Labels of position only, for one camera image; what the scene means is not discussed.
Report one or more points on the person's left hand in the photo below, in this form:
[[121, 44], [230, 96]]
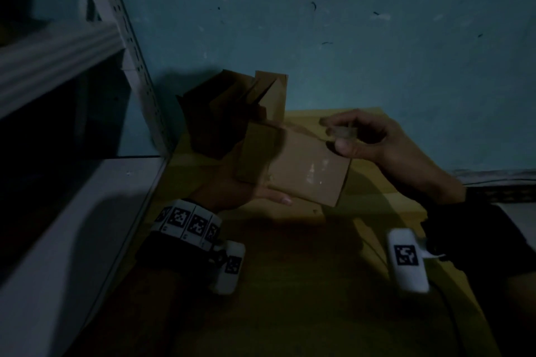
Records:
[[234, 193]]

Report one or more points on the person's right hand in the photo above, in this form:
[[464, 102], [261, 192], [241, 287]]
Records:
[[398, 151]]

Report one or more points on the clear packing tape strip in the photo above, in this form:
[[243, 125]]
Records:
[[344, 133]]

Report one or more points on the person's right forearm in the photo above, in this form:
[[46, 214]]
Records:
[[519, 315]]

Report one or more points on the person's left forearm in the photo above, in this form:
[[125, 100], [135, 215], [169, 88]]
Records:
[[138, 315]]

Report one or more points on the black left wristband with markers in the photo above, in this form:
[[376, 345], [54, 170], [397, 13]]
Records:
[[184, 227]]

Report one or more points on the black patterned strip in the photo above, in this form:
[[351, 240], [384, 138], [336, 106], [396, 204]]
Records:
[[498, 185]]

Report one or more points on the white metal shelf rack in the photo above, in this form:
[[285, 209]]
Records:
[[63, 59]]

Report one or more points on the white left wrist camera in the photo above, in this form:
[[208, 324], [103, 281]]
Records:
[[228, 269]]

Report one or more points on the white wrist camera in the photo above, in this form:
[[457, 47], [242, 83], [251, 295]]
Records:
[[408, 260], [228, 269]]

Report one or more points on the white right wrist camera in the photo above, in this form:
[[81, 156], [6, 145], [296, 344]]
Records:
[[408, 260]]

